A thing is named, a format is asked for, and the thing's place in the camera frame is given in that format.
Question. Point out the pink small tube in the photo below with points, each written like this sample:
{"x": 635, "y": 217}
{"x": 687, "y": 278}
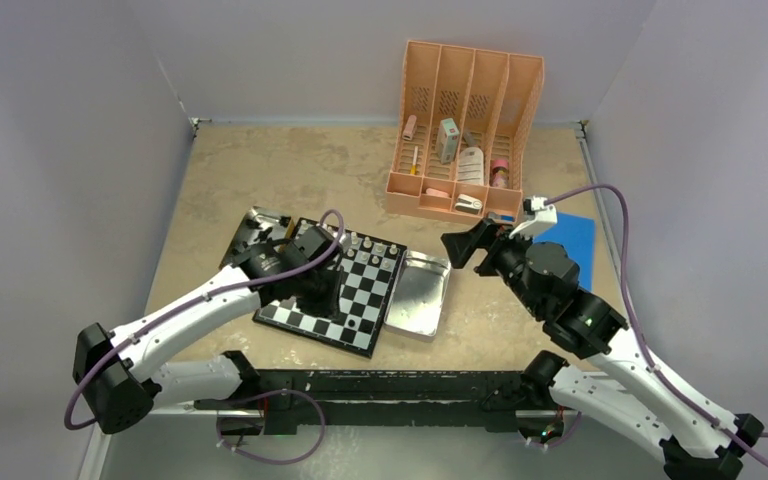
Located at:
{"x": 409, "y": 128}

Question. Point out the metal tin with black pieces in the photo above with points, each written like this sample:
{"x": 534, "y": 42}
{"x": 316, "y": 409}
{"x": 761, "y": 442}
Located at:
{"x": 258, "y": 225}

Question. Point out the white stapler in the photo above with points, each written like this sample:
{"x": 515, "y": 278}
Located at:
{"x": 468, "y": 204}

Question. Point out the white green small box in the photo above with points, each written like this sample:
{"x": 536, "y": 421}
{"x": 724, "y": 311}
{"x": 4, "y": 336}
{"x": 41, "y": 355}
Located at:
{"x": 448, "y": 136}

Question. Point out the peach plastic desk organizer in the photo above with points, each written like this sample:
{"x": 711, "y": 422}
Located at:
{"x": 493, "y": 96}

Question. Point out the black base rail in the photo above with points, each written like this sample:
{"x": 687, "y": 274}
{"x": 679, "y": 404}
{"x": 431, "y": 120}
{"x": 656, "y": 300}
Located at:
{"x": 496, "y": 401}

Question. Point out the blue notebook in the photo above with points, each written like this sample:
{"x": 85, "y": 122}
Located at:
{"x": 577, "y": 235}

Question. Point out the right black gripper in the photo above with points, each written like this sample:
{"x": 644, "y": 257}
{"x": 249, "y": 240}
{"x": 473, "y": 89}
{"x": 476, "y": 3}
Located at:
{"x": 461, "y": 246}

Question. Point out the black white chess board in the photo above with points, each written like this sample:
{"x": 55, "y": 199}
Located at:
{"x": 363, "y": 277}

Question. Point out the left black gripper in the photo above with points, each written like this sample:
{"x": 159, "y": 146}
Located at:
{"x": 329, "y": 306}

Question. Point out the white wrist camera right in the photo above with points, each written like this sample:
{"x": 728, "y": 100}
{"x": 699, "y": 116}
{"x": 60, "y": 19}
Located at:
{"x": 540, "y": 216}

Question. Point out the white striped bottle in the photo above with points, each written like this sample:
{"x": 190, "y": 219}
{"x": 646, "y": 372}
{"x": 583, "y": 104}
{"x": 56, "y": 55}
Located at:
{"x": 470, "y": 167}

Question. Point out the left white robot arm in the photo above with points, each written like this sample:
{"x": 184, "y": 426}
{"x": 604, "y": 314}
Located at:
{"x": 124, "y": 373}

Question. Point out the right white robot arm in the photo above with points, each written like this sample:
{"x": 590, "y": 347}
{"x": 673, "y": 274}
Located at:
{"x": 653, "y": 407}

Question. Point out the yellow white pen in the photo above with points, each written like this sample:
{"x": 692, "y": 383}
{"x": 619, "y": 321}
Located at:
{"x": 414, "y": 161}

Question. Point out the empty metal tin lid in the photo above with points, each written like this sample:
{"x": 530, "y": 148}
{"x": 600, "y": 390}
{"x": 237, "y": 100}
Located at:
{"x": 416, "y": 304}

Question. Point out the pink tape roll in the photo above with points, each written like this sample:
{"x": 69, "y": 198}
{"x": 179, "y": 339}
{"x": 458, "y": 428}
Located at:
{"x": 499, "y": 173}

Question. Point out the pink eraser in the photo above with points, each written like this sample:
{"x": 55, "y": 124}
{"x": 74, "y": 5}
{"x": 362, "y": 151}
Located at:
{"x": 436, "y": 193}

